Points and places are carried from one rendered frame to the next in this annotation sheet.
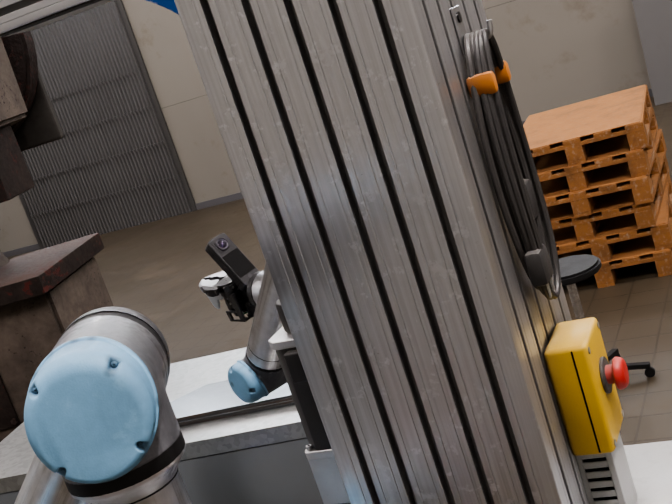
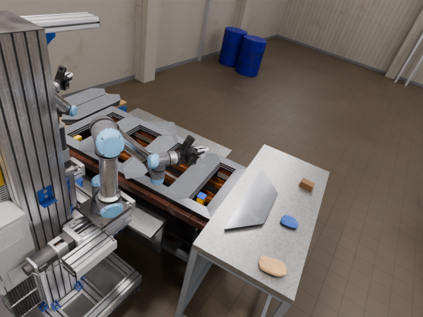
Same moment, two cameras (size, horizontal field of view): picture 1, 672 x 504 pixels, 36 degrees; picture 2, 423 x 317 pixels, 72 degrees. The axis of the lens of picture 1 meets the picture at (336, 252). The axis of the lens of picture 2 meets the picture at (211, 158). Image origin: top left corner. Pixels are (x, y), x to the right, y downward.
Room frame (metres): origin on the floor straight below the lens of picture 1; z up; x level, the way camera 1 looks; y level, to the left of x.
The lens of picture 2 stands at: (2.05, -1.13, 2.42)
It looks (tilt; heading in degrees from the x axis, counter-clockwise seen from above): 36 degrees down; 89
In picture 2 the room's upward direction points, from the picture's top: 13 degrees clockwise
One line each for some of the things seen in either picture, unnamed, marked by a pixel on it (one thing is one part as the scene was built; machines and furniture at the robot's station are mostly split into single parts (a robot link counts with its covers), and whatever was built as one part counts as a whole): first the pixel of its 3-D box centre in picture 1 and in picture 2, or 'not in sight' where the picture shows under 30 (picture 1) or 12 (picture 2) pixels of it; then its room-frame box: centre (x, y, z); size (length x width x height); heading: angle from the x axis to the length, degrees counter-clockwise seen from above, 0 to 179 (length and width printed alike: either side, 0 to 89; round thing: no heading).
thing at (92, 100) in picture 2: not in sight; (85, 104); (0.69, 1.46, 0.82); 0.80 x 0.40 x 0.06; 70
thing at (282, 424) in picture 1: (216, 398); (274, 202); (2.58, 0.41, 1.03); 1.30 x 0.60 x 0.04; 70
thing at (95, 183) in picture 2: not in sight; (102, 187); (1.51, 0.02, 1.20); 0.13 x 0.12 x 0.14; 128
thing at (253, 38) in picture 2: not in sight; (241, 51); (2.25, 6.15, 0.41); 1.16 x 0.68 x 0.82; 154
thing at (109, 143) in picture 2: not in sight; (108, 173); (1.59, -0.08, 1.41); 0.15 x 0.12 x 0.55; 128
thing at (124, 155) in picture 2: not in sight; (149, 167); (1.56, 0.87, 0.70); 1.66 x 0.08 x 0.05; 160
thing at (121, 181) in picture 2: not in sight; (121, 181); (1.43, 0.51, 0.80); 1.62 x 0.04 x 0.06; 160
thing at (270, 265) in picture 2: not in sight; (272, 266); (2.53, -0.14, 1.07); 0.16 x 0.10 x 0.04; 167
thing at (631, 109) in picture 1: (594, 187); not in sight; (5.85, -1.54, 0.42); 1.16 x 0.80 x 0.83; 156
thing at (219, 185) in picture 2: not in sight; (163, 156); (1.63, 1.06, 0.70); 1.66 x 0.08 x 0.05; 160
